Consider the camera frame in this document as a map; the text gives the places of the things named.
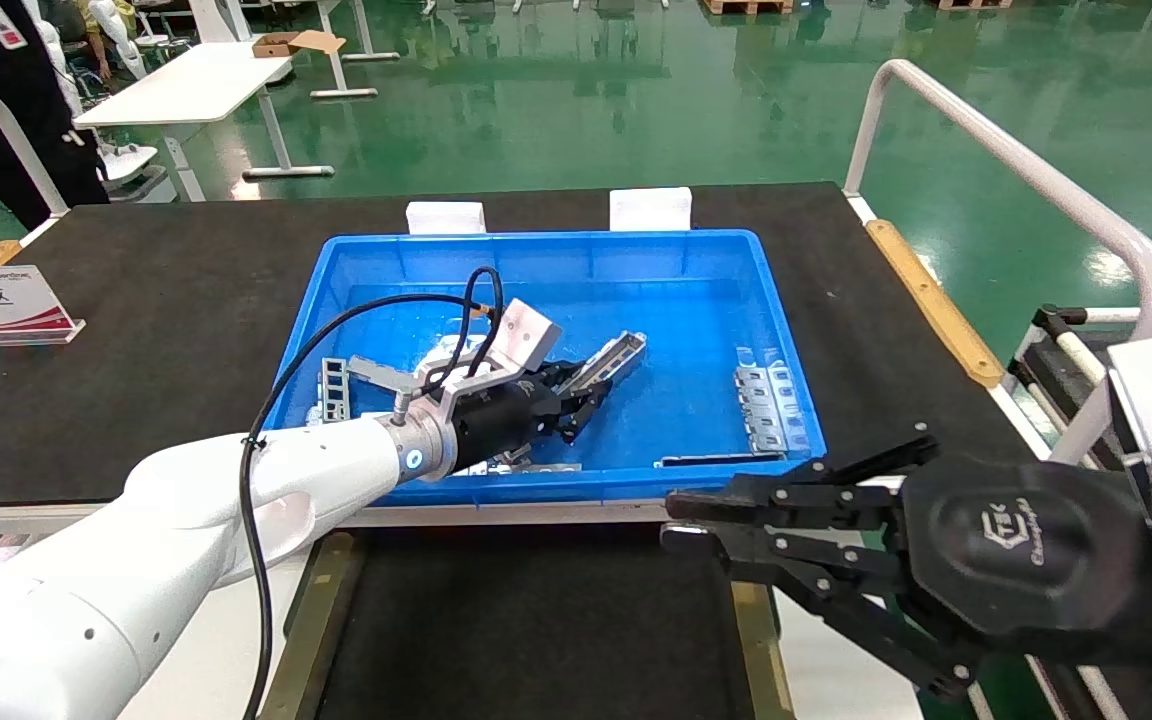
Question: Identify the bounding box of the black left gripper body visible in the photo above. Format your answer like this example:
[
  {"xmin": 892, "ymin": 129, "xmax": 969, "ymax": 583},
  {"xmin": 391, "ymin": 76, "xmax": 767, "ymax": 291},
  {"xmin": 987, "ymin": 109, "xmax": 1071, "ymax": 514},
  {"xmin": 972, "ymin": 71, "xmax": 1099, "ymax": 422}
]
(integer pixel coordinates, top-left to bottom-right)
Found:
[{"xmin": 448, "ymin": 378, "xmax": 563, "ymax": 471}]

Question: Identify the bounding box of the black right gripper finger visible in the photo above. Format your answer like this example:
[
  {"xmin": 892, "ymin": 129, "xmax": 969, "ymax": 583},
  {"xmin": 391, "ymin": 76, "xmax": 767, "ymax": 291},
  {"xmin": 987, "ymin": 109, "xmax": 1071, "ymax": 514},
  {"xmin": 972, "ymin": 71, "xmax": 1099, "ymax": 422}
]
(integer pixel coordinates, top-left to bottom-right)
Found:
[
  {"xmin": 661, "ymin": 525, "xmax": 989, "ymax": 701},
  {"xmin": 664, "ymin": 432, "xmax": 940, "ymax": 532}
]

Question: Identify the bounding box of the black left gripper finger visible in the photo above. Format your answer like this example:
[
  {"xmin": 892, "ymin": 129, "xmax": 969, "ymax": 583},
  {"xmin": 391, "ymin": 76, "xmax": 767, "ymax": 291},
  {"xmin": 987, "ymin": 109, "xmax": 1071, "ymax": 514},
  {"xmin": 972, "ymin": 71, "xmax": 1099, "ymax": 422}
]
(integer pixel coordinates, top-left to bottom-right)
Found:
[
  {"xmin": 536, "ymin": 360, "xmax": 592, "ymax": 394},
  {"xmin": 540, "ymin": 385, "xmax": 610, "ymax": 445}
]

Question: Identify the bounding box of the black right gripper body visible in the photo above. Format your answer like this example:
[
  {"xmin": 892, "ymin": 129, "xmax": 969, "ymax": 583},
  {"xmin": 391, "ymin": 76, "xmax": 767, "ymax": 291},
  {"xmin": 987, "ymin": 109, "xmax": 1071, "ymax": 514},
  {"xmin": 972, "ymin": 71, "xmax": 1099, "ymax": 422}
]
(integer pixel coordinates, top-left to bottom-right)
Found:
[{"xmin": 891, "ymin": 450, "xmax": 1152, "ymax": 663}]

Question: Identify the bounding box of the grey slotted metal channel part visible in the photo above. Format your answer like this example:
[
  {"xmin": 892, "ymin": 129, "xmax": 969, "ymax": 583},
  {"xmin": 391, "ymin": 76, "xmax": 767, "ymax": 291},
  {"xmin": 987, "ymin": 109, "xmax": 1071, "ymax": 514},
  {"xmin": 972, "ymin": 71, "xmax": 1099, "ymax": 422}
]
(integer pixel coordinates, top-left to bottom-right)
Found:
[{"xmin": 561, "ymin": 331, "xmax": 649, "ymax": 401}]

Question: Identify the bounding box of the grey clip-edged metal part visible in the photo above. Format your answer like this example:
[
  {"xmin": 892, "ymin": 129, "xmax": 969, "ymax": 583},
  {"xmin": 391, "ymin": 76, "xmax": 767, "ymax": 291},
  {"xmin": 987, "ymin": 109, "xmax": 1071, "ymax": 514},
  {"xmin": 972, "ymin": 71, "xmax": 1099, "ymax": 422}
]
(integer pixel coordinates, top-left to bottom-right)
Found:
[{"xmin": 733, "ymin": 347, "xmax": 814, "ymax": 454}]

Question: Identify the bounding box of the plain grey metal bar part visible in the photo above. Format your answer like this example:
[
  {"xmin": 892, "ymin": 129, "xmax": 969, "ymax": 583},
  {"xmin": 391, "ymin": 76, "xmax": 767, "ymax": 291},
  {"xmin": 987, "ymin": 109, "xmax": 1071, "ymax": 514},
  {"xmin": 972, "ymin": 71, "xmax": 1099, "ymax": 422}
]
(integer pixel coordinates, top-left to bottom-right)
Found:
[{"xmin": 348, "ymin": 356, "xmax": 427, "ymax": 394}]

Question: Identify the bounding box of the grey ladder-shaped metal part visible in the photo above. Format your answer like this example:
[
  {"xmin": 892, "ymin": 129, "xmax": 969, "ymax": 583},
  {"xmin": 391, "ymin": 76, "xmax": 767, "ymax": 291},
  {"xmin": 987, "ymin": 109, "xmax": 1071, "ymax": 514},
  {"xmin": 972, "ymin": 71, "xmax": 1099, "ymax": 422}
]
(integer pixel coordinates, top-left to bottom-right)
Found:
[{"xmin": 320, "ymin": 357, "xmax": 350, "ymax": 423}]

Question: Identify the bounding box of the dark thin metal strip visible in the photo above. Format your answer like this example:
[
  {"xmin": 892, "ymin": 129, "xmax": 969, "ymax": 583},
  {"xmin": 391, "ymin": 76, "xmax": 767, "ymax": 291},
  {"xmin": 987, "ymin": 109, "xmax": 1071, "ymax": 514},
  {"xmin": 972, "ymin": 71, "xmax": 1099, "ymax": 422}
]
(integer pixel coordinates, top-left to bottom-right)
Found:
[{"xmin": 654, "ymin": 452, "xmax": 787, "ymax": 469}]

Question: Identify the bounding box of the brass-coloured metal strip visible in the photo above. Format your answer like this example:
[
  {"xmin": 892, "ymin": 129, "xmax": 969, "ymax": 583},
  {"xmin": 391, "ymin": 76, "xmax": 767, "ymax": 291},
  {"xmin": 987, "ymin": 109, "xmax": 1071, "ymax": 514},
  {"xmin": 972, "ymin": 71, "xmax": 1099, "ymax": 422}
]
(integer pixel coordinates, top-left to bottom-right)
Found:
[
  {"xmin": 258, "ymin": 530, "xmax": 357, "ymax": 720},
  {"xmin": 729, "ymin": 578, "xmax": 797, "ymax": 720}
]

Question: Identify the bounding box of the blue plastic bin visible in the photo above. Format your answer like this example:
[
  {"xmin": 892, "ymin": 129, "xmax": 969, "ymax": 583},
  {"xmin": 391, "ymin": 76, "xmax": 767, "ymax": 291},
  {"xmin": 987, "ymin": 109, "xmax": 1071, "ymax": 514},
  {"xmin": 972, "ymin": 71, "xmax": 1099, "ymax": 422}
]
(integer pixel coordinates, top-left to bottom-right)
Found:
[{"xmin": 261, "ymin": 230, "xmax": 827, "ymax": 509}]

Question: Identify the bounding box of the white foam block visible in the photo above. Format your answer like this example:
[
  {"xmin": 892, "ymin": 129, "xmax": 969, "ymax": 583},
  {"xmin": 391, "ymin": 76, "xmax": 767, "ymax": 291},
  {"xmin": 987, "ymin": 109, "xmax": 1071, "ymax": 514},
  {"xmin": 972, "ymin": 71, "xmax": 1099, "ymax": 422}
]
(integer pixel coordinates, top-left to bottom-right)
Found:
[
  {"xmin": 609, "ymin": 187, "xmax": 693, "ymax": 233},
  {"xmin": 406, "ymin": 201, "xmax": 487, "ymax": 236}
]

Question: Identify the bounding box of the long wooden edge strip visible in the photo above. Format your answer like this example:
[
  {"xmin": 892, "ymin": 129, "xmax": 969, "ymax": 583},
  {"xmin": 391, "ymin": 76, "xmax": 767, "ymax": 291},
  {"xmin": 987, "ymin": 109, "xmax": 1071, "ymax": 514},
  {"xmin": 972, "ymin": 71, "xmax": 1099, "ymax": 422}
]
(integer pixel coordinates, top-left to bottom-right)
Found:
[{"xmin": 864, "ymin": 218, "xmax": 1005, "ymax": 391}]

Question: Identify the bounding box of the black table mat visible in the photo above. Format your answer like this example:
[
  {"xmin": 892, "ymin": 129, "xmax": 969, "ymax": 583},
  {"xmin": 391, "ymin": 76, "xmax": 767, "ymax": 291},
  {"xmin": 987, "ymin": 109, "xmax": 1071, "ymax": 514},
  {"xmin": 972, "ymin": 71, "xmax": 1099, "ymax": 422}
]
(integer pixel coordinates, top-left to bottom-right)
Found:
[{"xmin": 0, "ymin": 182, "xmax": 1037, "ymax": 511}]

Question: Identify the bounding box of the white tubular handrail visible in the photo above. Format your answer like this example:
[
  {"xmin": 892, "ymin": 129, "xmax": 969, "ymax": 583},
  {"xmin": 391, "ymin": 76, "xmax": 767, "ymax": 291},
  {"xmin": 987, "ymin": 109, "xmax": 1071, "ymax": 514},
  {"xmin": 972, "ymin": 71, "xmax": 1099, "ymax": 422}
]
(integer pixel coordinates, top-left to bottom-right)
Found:
[{"xmin": 841, "ymin": 58, "xmax": 1152, "ymax": 466}]

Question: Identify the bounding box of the open cardboard box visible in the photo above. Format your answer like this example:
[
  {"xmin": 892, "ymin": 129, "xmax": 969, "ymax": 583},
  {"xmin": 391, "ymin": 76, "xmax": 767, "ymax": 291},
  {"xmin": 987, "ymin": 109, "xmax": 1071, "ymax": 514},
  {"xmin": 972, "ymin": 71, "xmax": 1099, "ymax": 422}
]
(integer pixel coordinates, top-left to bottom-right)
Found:
[{"xmin": 252, "ymin": 30, "xmax": 347, "ymax": 59}]

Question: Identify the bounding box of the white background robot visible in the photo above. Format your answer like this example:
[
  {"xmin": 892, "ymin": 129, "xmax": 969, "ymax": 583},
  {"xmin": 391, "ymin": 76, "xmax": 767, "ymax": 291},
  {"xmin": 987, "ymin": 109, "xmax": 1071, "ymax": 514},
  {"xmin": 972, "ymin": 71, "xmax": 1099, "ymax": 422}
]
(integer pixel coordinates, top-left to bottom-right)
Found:
[{"xmin": 31, "ymin": 0, "xmax": 165, "ymax": 191}]

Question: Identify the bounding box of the white background table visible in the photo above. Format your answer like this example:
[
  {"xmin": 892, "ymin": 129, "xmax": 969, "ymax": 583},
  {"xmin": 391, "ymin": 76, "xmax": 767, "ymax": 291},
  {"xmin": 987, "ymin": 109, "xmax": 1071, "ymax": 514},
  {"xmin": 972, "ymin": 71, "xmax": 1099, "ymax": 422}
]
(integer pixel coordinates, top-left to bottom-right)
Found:
[{"xmin": 73, "ymin": 40, "xmax": 337, "ymax": 201}]

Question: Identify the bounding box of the person in black clothes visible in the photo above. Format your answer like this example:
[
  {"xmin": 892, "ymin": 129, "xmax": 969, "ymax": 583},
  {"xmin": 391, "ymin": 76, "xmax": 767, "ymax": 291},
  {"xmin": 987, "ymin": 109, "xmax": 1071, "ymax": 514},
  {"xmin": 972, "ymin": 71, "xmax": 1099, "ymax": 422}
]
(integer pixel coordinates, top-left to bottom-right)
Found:
[{"xmin": 0, "ymin": 0, "xmax": 113, "ymax": 231}]

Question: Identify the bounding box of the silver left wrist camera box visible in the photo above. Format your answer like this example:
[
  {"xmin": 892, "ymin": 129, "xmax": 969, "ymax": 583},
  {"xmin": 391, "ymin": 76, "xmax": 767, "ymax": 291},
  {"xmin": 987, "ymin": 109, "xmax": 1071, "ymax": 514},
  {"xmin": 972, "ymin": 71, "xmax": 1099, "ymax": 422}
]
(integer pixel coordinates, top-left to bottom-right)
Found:
[{"xmin": 416, "ymin": 298, "xmax": 564, "ymax": 421}]

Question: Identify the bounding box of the black cart frame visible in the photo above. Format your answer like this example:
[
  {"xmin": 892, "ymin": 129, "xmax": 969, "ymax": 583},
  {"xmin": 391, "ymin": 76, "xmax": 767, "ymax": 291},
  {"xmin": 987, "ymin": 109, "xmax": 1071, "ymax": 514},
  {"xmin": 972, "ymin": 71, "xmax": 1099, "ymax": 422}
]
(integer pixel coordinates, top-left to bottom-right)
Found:
[{"xmin": 1006, "ymin": 303, "xmax": 1122, "ymax": 466}]

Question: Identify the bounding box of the white background table frame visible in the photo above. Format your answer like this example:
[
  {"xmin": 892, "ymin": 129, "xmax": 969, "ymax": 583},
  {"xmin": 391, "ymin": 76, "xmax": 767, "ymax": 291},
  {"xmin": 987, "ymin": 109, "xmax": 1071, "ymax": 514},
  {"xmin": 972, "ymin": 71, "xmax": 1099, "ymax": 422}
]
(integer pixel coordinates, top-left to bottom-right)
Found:
[{"xmin": 188, "ymin": 0, "xmax": 402, "ymax": 101}]

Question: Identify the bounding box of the white curved rail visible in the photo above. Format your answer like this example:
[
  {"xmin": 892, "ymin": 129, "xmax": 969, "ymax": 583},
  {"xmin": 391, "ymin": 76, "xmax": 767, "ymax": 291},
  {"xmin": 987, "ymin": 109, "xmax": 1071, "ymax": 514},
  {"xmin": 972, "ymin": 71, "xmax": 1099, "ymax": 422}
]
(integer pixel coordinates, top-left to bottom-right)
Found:
[{"xmin": 0, "ymin": 80, "xmax": 70, "ymax": 221}]

